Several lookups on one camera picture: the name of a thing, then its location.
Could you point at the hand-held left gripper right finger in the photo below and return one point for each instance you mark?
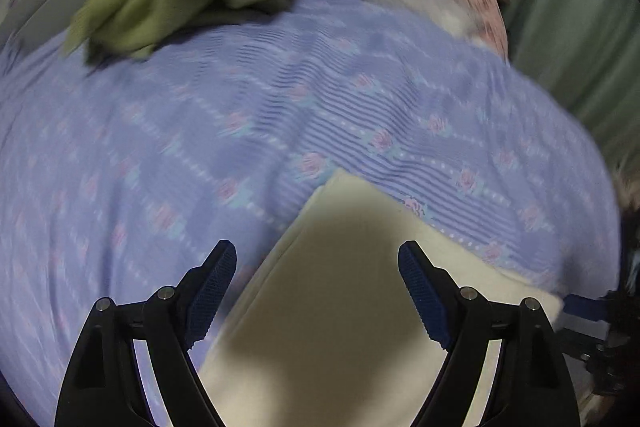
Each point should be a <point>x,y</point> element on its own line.
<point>425,292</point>

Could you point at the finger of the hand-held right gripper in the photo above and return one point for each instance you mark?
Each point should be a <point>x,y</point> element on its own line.
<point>587,308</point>

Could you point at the white fluffy plush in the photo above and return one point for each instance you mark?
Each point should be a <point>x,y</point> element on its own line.
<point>425,4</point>

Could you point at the cream pants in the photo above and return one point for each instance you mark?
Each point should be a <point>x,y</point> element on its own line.
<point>325,307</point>

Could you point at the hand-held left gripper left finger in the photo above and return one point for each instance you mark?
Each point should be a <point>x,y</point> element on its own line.
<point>212,289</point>

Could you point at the green curtain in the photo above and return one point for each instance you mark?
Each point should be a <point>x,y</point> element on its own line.
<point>565,7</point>

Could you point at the purple floral bedsheet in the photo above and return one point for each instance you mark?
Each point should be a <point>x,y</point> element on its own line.
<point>200,132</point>

